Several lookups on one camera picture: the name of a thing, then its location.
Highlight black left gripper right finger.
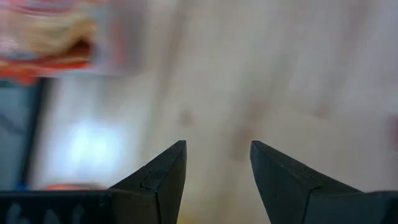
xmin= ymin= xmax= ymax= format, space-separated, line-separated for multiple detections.
xmin=249 ymin=140 xmax=362 ymax=224

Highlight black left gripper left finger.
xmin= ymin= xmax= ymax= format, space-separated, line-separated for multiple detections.
xmin=108 ymin=139 xmax=188 ymax=224

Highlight clear plastic bin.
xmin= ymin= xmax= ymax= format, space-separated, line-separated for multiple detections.
xmin=0 ymin=0 xmax=150 ymax=78

